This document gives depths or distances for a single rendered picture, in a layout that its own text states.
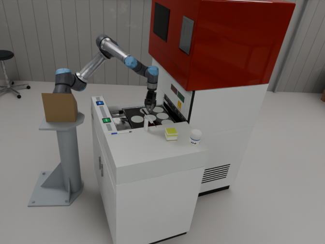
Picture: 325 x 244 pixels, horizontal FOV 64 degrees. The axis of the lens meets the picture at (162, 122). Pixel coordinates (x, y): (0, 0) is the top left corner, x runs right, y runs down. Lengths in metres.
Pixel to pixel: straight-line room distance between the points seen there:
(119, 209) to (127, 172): 0.32
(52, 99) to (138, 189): 0.94
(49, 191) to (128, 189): 1.23
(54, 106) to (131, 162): 0.85
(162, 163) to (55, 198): 1.35
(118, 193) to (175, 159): 0.41
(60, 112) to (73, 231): 1.00
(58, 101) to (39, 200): 1.03
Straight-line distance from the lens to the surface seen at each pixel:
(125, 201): 1.77
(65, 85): 2.14
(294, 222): 2.93
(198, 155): 1.73
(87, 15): 4.38
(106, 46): 1.99
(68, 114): 2.16
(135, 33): 4.39
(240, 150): 2.54
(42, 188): 2.82
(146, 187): 1.74
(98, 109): 2.07
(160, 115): 2.14
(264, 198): 2.99
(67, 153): 2.38
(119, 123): 2.04
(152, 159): 1.60
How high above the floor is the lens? 2.01
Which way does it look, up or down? 33 degrees down
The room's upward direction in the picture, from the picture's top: 7 degrees clockwise
